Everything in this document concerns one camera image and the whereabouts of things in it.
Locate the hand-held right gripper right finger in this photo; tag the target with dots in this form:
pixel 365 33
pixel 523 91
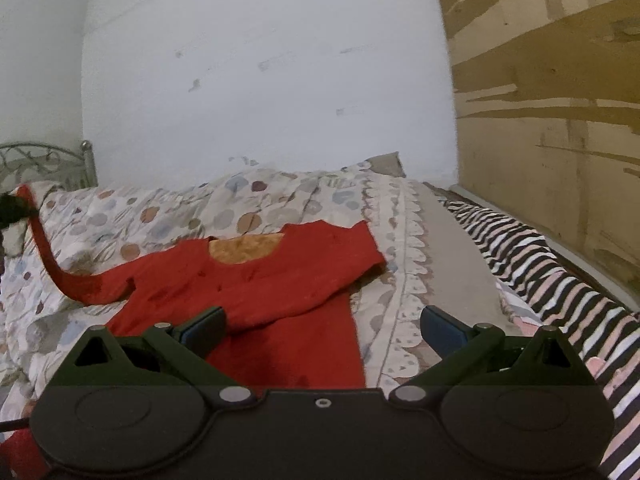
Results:
pixel 441 329

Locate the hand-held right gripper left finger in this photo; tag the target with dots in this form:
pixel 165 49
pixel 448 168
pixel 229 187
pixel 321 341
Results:
pixel 206 327

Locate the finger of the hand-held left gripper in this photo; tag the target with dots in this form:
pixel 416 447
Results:
pixel 12 210

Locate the red top garment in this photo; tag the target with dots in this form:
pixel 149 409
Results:
pixel 280 285

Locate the metal scrollwork bed headboard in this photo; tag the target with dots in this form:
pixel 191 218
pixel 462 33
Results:
pixel 45 162

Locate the pink grey patterned cloth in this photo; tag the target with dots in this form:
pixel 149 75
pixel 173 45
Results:
pixel 520 305

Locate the black white striped blanket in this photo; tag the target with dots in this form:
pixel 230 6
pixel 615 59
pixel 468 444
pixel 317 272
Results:
pixel 545 270

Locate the pebble print bedsheet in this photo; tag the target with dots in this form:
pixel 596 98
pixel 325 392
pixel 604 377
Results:
pixel 150 220

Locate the beige cushion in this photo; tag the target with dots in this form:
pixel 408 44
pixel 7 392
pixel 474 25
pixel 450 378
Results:
pixel 386 164

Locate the worn wooden board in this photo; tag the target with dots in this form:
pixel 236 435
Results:
pixel 545 100

